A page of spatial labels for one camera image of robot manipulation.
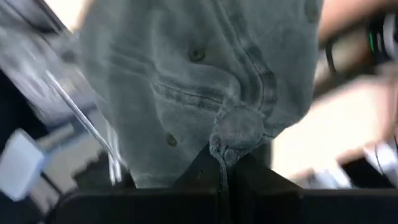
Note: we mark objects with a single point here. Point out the green washed cap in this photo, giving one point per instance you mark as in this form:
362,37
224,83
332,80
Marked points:
186,93

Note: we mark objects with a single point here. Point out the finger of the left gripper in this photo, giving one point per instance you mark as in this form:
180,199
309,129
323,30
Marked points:
140,208
311,208

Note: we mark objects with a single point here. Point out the white grey device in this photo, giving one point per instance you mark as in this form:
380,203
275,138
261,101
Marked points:
20,165

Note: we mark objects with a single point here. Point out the clear plastic bin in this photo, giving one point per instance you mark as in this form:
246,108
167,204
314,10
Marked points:
77,110

